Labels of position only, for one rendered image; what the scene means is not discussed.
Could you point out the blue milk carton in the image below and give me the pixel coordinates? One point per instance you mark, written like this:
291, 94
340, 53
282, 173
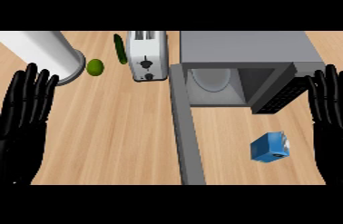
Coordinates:
269, 147

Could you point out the grey microwave door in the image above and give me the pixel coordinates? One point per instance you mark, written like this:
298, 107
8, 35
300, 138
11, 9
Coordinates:
184, 128

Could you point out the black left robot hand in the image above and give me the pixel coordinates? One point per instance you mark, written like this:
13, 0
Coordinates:
22, 118

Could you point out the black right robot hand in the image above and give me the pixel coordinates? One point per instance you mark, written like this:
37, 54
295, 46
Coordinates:
329, 118

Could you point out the green lime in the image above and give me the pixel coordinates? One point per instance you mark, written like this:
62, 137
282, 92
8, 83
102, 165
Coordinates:
94, 67

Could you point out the green cucumber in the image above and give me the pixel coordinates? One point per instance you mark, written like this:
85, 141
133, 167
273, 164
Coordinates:
119, 49

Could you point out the white toaster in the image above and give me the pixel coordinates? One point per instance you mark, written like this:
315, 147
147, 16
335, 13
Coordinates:
146, 56

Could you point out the white cylindrical appliance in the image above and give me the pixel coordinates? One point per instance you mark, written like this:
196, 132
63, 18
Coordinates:
45, 53

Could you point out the grey microwave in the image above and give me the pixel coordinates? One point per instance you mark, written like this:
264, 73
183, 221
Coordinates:
254, 69

